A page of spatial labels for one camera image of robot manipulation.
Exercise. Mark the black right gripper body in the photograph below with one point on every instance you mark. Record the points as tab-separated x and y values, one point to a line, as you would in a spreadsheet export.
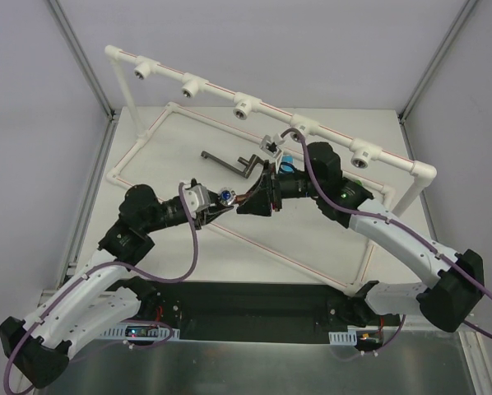
271	191

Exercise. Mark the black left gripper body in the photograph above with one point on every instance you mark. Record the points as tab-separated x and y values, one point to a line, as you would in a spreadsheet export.
202	212

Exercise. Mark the white PVC pipe frame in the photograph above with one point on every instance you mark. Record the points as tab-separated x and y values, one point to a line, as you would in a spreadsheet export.
162	147

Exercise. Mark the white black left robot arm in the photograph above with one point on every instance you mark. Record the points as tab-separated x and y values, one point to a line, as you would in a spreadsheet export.
109	288

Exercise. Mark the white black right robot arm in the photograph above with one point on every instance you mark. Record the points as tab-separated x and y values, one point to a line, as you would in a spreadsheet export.
449	281

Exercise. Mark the blue plastic faucet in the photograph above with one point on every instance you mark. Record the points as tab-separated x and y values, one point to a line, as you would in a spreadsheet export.
287	166

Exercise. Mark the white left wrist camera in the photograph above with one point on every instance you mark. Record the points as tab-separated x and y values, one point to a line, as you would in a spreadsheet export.
195	198

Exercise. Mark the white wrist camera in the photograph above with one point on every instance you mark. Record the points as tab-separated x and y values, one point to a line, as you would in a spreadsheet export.
195	198
273	145

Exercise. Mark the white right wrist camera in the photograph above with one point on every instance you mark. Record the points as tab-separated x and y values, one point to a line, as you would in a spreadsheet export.
273	145

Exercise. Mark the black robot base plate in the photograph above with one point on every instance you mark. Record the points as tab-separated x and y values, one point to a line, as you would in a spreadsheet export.
255	312

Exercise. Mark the left white cable duct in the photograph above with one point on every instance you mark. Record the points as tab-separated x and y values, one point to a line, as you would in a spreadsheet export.
139	332

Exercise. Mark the white cable duct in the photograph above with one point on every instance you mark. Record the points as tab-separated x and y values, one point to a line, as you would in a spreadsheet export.
139	332
355	337

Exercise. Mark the right white cable duct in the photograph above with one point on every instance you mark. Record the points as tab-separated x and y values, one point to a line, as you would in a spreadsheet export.
355	337

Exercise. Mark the aluminium enclosure frame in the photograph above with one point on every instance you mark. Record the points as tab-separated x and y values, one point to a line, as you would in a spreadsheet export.
428	60

